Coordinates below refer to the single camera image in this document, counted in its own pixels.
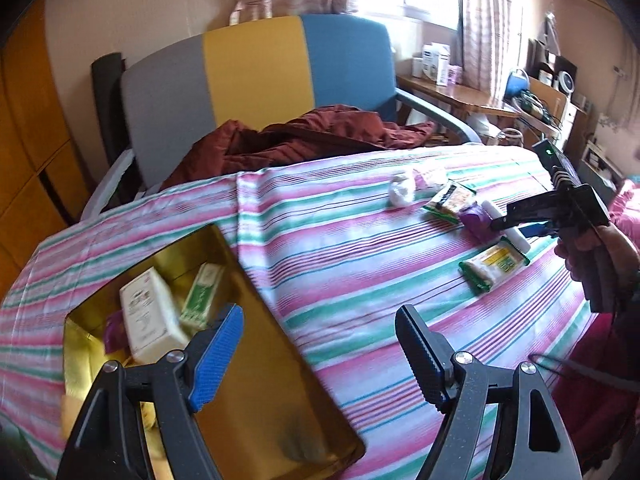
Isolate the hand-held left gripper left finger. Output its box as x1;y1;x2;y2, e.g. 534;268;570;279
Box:
55;303;246;480

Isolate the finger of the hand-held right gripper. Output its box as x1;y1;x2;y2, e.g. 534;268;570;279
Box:
520;220;566;239
490;190;581;233

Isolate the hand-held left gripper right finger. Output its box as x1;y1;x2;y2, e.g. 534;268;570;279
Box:
395;304;583;480

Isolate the white tube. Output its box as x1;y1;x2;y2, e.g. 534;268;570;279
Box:
480;200;531;261

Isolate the maroon tin box gold inside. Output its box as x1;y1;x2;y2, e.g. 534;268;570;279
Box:
61;224;366;480

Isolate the green packet of white wafers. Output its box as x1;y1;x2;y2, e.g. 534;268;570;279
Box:
459;240;531;293

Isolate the green white carton box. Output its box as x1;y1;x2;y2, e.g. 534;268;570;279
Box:
179;262;226;331

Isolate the white printed carton box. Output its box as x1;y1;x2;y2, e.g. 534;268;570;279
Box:
120;267;191;363

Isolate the green cracker packet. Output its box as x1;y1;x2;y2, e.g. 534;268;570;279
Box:
422;182;476;223

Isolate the purple packet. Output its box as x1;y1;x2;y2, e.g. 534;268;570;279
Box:
102;310;126;353

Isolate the white tissue wad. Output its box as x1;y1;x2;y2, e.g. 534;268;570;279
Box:
389;170;417;207

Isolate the person's right hand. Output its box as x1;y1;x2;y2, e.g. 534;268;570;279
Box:
554;222;640;308

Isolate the wooden shelf unit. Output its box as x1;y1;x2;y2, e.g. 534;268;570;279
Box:
520;40;591;146

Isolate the pink green striped cloth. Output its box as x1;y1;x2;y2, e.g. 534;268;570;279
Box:
0;145;601;480

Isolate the blue bag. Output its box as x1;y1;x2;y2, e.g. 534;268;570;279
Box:
504;70;531;101

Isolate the wooden desk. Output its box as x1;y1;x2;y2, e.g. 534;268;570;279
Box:
395;75;521;121

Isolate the tall white carton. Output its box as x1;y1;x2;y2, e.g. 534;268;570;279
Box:
434;44;452;86

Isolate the dark red jacket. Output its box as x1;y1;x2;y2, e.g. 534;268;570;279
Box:
160;105;441;191

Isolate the black rolled mat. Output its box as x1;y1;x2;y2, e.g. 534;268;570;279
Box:
91;52;132;176

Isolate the wooden wardrobe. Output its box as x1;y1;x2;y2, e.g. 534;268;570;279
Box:
0;0;96;286

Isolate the grey yellow blue chair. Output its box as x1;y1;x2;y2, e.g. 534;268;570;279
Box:
82;14;481;221

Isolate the black cable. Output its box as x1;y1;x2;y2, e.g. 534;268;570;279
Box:
529;354;640;391

